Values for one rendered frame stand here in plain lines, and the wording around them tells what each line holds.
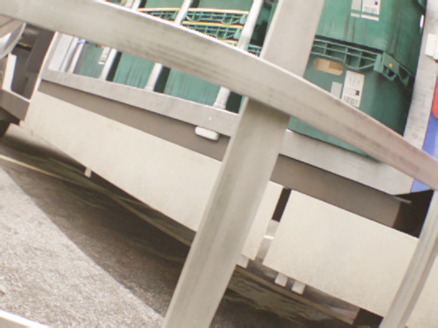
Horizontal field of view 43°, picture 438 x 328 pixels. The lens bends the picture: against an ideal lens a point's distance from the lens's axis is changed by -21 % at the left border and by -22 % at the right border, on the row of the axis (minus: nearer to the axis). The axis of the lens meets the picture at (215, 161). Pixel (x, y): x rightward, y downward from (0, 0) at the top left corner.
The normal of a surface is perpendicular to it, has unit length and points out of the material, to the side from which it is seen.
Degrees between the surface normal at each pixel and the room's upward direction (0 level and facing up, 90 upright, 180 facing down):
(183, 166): 90
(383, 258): 90
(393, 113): 93
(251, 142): 90
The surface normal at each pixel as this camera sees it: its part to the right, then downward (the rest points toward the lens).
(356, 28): -0.79, -0.08
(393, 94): 0.56, 0.28
